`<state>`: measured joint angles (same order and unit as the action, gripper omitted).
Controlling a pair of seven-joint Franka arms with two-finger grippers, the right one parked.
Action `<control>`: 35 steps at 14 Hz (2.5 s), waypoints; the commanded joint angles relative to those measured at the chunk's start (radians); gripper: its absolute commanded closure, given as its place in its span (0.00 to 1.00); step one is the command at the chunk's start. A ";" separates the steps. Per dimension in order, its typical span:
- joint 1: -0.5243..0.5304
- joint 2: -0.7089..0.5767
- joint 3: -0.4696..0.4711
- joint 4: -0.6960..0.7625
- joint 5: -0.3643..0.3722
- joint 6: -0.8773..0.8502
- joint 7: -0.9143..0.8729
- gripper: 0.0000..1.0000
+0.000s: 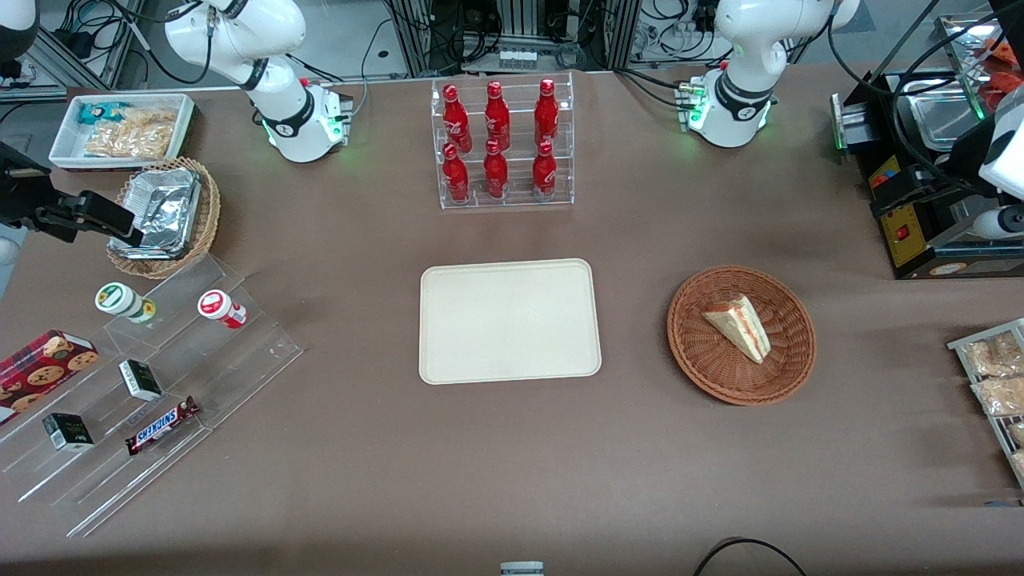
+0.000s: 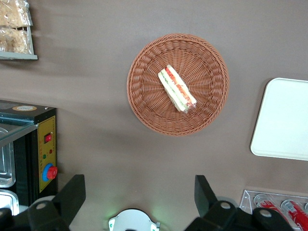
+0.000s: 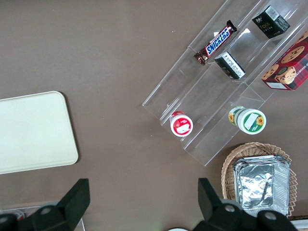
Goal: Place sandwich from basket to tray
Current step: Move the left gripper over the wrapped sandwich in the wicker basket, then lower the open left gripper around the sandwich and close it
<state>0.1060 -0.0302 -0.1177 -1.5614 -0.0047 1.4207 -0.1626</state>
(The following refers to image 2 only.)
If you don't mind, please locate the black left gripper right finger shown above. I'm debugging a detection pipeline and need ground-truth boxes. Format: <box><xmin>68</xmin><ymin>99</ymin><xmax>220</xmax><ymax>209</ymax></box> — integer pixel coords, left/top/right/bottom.
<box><xmin>185</xmin><ymin>175</ymin><xmax>241</xmax><ymax>231</ymax></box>

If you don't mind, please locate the clear acrylic bottle rack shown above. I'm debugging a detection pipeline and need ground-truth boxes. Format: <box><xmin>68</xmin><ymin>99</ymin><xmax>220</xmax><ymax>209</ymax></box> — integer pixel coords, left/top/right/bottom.
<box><xmin>239</xmin><ymin>189</ymin><xmax>308</xmax><ymax>231</ymax></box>

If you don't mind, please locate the round brown wicker basket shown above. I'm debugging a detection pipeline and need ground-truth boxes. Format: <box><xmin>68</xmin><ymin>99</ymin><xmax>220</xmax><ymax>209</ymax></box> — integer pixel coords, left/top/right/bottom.
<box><xmin>127</xmin><ymin>33</ymin><xmax>230</xmax><ymax>137</ymax></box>

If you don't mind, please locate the clear bag of puffed snacks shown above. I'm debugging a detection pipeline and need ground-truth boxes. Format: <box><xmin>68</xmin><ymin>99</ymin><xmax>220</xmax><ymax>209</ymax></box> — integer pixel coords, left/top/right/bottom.
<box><xmin>0</xmin><ymin>0</ymin><xmax>33</xmax><ymax>27</ymax></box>
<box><xmin>0</xmin><ymin>26</ymin><xmax>32</xmax><ymax>55</ymax></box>

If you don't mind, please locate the grey metal snack tray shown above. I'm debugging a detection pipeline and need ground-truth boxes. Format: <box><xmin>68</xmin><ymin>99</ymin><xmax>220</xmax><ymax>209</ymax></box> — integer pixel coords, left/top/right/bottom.
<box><xmin>0</xmin><ymin>24</ymin><xmax>39</xmax><ymax>61</ymax></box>

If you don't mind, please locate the black sealing machine yellow panel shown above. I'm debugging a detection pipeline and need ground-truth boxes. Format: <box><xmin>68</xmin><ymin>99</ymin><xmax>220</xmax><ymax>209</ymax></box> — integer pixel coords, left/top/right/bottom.
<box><xmin>0</xmin><ymin>100</ymin><xmax>58</xmax><ymax>216</ymax></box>

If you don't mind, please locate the pale rectangular serving tray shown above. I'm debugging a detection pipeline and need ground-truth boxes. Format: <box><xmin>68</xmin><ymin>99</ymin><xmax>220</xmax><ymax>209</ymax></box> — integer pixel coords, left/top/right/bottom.
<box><xmin>250</xmin><ymin>77</ymin><xmax>308</xmax><ymax>161</ymax></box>

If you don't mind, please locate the triangle sandwich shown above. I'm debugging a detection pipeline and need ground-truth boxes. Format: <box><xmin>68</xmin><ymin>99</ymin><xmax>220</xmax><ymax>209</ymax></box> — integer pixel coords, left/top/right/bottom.
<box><xmin>157</xmin><ymin>64</ymin><xmax>197</xmax><ymax>114</ymax></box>

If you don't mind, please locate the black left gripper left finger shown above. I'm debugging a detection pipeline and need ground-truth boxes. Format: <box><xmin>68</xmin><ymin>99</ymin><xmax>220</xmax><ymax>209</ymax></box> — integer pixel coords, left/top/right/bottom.
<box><xmin>27</xmin><ymin>174</ymin><xmax>86</xmax><ymax>231</ymax></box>

